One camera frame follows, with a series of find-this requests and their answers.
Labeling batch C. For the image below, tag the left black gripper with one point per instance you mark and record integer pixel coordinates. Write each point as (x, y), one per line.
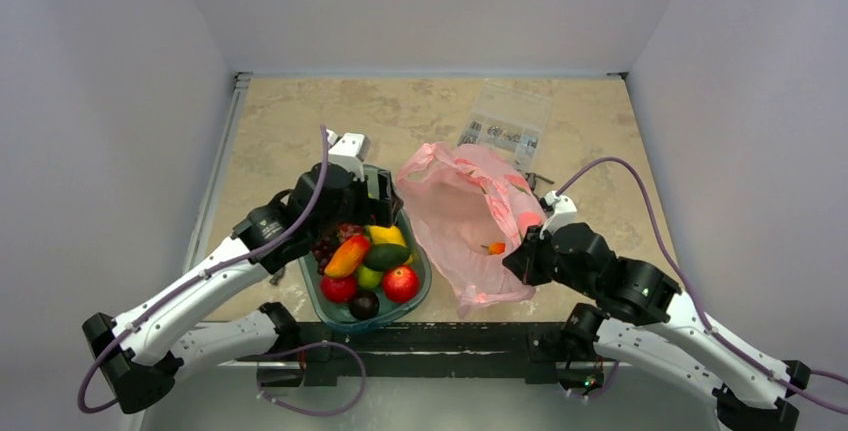
(376, 211)

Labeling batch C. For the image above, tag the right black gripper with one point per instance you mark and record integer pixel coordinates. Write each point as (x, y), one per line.
(525, 260)

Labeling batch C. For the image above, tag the yellow fake lemon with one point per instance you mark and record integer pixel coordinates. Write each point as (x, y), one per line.
(387, 235)

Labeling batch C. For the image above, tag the orange yellow mango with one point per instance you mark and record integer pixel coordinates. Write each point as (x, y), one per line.
(349, 255)

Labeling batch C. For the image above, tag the green fake avocado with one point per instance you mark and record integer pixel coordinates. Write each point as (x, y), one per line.
(385, 257)

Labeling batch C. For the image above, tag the pink plastic bag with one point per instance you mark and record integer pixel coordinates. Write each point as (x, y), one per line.
(458, 199)

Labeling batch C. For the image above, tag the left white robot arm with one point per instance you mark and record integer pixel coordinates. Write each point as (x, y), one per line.
(141, 354)

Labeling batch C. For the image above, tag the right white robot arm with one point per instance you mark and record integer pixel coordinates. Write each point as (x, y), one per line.
(641, 316)

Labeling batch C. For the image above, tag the green fake pear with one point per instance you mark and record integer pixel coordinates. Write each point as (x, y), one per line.
(367, 278)

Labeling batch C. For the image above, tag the purple grape bunch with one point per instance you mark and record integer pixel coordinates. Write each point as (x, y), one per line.
(323, 250)

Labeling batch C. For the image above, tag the metal pump nozzle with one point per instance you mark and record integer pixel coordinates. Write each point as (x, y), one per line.
(533, 179)

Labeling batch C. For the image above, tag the red apple left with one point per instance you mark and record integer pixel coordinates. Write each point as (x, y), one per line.
(338, 290)

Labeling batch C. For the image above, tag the red apple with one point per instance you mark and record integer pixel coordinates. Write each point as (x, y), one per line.
(338, 290)
(401, 284)

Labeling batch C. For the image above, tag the red apple right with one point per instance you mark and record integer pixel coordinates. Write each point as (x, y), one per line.
(401, 284)

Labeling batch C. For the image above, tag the small hammer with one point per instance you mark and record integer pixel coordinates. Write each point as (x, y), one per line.
(277, 278)

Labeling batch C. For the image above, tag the dark plum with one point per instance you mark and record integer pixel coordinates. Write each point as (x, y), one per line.
(364, 305)

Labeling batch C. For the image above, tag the teal plastic container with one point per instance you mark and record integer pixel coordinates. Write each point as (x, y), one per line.
(338, 317)

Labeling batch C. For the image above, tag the clear screw organizer box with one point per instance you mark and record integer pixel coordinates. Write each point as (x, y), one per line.
(509, 122)

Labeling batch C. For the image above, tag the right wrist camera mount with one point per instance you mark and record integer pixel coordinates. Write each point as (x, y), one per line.
(560, 211)

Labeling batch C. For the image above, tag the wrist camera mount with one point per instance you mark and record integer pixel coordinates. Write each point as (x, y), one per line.
(560, 211)
(349, 151)

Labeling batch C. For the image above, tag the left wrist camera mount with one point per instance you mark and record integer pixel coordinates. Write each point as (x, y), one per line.
(349, 151)

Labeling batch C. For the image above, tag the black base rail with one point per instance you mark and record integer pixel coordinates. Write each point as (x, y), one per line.
(536, 353)

